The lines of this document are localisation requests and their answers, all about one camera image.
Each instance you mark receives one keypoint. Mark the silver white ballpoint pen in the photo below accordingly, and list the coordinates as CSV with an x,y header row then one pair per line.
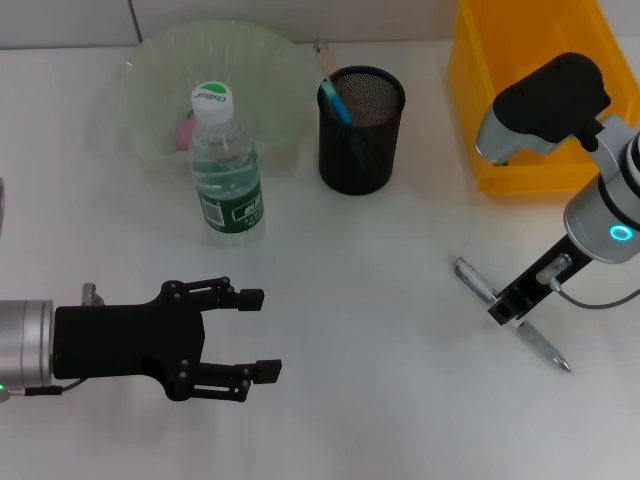
x,y
472,280

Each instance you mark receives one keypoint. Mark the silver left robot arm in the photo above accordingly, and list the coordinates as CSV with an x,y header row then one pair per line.
x,y
22,345

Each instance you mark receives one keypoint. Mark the clear plastic ruler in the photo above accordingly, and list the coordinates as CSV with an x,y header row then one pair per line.
x,y
325,57

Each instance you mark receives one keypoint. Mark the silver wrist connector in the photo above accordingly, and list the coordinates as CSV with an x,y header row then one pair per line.
x,y
552,272
91,294

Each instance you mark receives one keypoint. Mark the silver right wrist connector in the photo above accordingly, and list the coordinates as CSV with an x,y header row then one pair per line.
x,y
552,272

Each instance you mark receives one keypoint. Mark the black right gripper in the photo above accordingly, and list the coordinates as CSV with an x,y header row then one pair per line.
x,y
530,290

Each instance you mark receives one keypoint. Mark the grey right wrist camera housing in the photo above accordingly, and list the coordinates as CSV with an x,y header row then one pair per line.
x,y
545,110

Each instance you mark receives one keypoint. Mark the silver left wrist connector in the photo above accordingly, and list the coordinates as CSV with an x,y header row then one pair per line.
x,y
91,294

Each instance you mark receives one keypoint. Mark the translucent green fruit bowl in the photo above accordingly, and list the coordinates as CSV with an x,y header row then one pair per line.
x,y
270,65

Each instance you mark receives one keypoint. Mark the black mesh pen holder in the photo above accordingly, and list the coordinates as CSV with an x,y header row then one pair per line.
x,y
360,160

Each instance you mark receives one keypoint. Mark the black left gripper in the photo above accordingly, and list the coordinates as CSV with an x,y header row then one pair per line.
x,y
125,340

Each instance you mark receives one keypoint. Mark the yellow plastic bin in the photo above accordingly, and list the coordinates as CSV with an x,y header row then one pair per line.
x,y
480,60

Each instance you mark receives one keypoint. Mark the clear green-label water bottle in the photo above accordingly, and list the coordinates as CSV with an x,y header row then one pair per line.
x,y
227,170

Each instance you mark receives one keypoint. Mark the blue scissors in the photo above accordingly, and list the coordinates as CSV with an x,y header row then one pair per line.
x,y
337,105

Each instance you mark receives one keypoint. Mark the pink toy peach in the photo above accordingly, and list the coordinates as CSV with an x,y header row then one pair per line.
x,y
182,132

